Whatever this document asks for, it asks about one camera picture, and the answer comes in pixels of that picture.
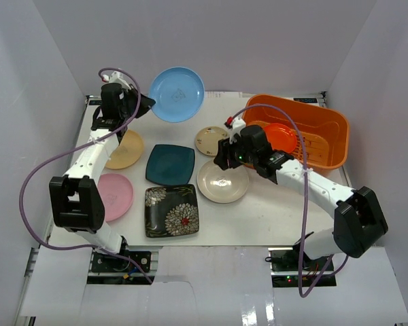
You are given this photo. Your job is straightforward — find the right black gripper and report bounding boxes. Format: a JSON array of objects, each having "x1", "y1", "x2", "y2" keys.
[{"x1": 213, "y1": 134, "x2": 257, "y2": 172}]

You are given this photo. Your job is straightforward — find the small orange plate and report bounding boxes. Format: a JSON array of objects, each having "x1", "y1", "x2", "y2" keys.
[{"x1": 264, "y1": 123, "x2": 298, "y2": 153}]

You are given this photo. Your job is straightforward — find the blue round plate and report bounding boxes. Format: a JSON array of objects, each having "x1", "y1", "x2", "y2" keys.
[{"x1": 148, "y1": 67, "x2": 205, "y2": 123}]

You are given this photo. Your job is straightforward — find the cream round plate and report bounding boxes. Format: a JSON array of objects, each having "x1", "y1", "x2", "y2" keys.
[{"x1": 197, "y1": 161, "x2": 250, "y2": 204}]

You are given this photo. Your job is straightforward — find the teal square plate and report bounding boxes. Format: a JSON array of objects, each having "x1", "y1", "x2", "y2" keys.
[{"x1": 146, "y1": 144, "x2": 195, "y2": 186}]

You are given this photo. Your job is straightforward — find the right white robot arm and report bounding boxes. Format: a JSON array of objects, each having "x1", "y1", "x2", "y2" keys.
[{"x1": 214, "y1": 125, "x2": 388, "y2": 271}]

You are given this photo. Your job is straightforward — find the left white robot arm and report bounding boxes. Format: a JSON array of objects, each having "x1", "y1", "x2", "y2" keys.
[{"x1": 49, "y1": 83, "x2": 156, "y2": 271}]

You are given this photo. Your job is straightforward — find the orange plastic bin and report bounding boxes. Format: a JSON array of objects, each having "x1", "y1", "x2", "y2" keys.
[{"x1": 242, "y1": 94, "x2": 350, "y2": 176}]

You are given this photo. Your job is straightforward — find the small beige patterned plate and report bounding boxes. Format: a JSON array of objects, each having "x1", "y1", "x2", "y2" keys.
[{"x1": 194, "y1": 126, "x2": 228, "y2": 157}]

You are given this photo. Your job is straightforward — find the yellow round plate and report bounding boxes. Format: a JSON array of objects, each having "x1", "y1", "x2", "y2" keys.
[{"x1": 105, "y1": 130, "x2": 144, "y2": 170}]

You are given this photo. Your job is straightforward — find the right black table label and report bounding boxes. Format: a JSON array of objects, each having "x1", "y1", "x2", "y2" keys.
[{"x1": 293, "y1": 98, "x2": 318, "y2": 104}]

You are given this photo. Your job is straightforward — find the pink round plate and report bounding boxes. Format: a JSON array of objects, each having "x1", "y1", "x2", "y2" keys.
[{"x1": 97, "y1": 173, "x2": 134, "y2": 222}]

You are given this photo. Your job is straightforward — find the black floral square plate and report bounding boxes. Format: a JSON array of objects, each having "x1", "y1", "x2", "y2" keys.
[{"x1": 144, "y1": 184, "x2": 200, "y2": 238}]

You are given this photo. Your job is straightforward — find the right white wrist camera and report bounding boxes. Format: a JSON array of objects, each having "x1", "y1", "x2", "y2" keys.
[{"x1": 224, "y1": 115, "x2": 246, "y2": 138}]

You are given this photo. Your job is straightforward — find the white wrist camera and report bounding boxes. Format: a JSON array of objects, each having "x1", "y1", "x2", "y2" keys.
[
  {"x1": 224, "y1": 115, "x2": 246, "y2": 138},
  {"x1": 101, "y1": 71, "x2": 132, "y2": 90}
]

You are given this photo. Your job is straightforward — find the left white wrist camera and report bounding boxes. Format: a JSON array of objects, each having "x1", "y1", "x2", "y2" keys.
[{"x1": 101, "y1": 71, "x2": 132, "y2": 90}]

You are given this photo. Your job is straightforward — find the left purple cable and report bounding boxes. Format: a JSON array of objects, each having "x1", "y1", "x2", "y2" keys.
[{"x1": 18, "y1": 67, "x2": 154, "y2": 285}]

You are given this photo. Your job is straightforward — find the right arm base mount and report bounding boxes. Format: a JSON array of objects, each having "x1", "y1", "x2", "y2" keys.
[{"x1": 265, "y1": 247, "x2": 337, "y2": 288}]

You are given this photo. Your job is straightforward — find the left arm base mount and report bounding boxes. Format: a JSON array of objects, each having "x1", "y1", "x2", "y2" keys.
[{"x1": 86, "y1": 251, "x2": 157, "y2": 285}]

